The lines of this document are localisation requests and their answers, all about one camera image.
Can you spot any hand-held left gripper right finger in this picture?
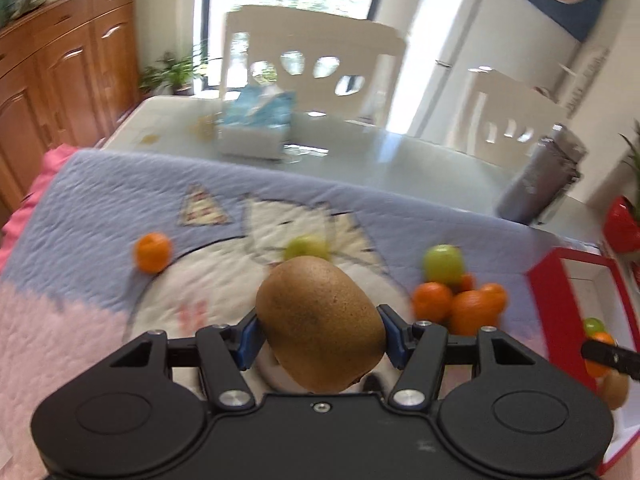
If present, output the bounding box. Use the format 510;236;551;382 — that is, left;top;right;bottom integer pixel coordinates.
377;304;539;409

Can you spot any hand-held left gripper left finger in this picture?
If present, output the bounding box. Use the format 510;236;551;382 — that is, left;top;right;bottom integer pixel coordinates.
107;316;262;409

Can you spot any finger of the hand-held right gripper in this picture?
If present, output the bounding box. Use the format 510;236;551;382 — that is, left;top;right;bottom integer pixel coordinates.
581;339;640;377

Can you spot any brown kiwi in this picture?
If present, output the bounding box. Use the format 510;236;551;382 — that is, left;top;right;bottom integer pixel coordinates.
600;369;631;411
255;256;388;392

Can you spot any red cardboard box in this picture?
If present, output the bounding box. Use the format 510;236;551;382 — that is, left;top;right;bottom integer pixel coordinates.
525;247;640;477

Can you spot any green lime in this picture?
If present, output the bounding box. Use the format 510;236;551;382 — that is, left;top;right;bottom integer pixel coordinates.
423;244;466;289

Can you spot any potted plant in red pot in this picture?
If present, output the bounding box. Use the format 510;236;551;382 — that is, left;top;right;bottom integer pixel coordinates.
602;122;640;268

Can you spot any grey metal bottle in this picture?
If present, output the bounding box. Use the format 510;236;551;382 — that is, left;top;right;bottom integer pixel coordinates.
494;123;588;226

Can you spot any cartoon cat printed blanket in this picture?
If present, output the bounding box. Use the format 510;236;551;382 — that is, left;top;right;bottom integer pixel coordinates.
0;144;601;480

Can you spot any blue white tissue pack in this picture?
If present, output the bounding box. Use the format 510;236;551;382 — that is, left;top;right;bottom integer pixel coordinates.
216;86;297;162

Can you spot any white chair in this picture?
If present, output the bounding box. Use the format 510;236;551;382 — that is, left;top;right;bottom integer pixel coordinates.
456;66;572;169
218;4;407;137

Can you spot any green floor plant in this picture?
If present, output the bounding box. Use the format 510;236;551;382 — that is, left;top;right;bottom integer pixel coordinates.
137;41;210;97

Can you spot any white refrigerator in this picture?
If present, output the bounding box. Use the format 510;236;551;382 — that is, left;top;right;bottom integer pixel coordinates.
406;0;610;137

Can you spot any wooden cabinet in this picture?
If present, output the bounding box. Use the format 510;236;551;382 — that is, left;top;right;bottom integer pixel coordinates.
0;0;139;222

